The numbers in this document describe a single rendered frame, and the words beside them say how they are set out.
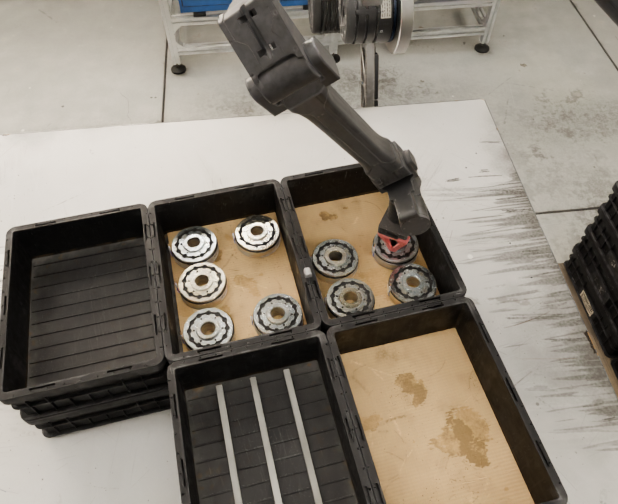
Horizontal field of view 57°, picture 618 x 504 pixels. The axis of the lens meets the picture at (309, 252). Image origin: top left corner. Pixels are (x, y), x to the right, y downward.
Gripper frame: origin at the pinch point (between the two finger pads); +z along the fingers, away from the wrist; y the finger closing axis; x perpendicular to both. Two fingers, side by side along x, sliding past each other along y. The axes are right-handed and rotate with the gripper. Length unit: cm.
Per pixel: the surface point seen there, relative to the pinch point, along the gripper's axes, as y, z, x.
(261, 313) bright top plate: -28.9, 0.9, 18.8
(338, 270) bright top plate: -12.3, 0.9, 8.7
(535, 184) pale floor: 123, 87, -30
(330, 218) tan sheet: 2.5, 3.7, 17.3
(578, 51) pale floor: 231, 87, -29
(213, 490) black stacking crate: -63, 4, 10
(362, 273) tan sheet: -8.8, 4.0, 4.3
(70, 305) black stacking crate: -44, 3, 58
